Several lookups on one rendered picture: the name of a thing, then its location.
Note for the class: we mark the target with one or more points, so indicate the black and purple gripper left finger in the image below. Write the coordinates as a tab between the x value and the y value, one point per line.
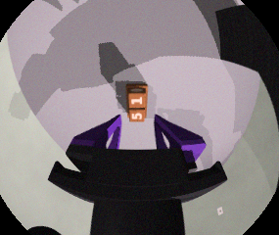
99	135

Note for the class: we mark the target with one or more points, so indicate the brown wooden cube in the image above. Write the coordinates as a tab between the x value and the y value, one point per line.
136	114
136	98

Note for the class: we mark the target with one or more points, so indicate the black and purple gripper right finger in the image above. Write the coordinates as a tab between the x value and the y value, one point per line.
191	143

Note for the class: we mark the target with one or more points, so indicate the brown shallow tray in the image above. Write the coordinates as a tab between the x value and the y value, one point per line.
137	85

